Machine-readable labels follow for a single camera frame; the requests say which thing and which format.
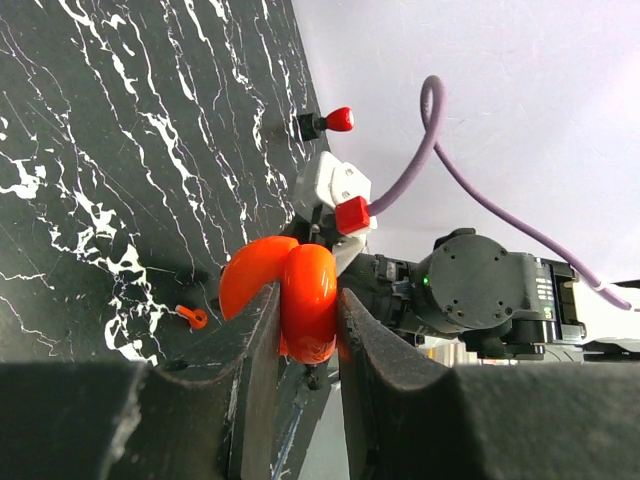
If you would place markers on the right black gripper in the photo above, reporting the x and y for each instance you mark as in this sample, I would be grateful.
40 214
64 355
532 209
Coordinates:
381 283

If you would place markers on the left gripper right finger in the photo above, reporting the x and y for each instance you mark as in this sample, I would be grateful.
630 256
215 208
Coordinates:
409 417

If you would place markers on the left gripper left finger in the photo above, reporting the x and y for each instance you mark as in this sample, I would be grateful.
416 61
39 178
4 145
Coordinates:
209 416

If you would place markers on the red earbud charging case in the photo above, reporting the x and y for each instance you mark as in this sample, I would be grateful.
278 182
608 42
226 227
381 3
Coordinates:
307 275

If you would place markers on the red earbud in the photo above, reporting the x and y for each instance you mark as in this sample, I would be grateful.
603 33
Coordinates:
196 318

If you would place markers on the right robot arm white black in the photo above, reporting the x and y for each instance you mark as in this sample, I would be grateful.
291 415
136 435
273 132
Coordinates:
501 305

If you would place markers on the red emergency stop button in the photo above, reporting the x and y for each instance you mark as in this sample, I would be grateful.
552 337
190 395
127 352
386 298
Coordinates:
312 125

